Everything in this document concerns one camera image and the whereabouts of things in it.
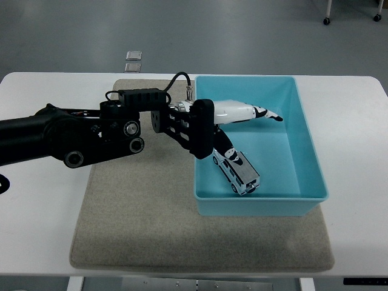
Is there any white toy car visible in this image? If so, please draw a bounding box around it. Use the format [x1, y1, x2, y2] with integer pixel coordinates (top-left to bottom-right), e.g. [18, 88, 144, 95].
[212, 148, 261, 196]

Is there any white table leg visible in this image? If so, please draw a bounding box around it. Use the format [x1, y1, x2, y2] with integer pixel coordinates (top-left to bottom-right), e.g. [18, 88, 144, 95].
[299, 277, 316, 291]
[66, 276, 84, 291]

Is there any blue plastic box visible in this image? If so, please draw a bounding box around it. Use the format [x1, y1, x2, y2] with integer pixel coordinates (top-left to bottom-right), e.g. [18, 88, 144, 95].
[193, 75, 330, 217]

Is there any beige fabric mat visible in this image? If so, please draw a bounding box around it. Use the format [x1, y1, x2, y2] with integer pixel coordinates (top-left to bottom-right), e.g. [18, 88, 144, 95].
[69, 78, 336, 273]

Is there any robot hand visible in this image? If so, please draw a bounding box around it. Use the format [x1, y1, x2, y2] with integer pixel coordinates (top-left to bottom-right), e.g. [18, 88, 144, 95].
[189, 98, 284, 167]

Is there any black table control panel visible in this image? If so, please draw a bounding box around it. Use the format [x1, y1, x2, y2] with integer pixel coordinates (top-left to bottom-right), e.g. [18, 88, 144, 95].
[343, 277, 388, 286]

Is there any grey metal plate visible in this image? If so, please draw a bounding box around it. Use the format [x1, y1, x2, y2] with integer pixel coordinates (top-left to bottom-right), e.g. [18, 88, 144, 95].
[121, 277, 273, 291]

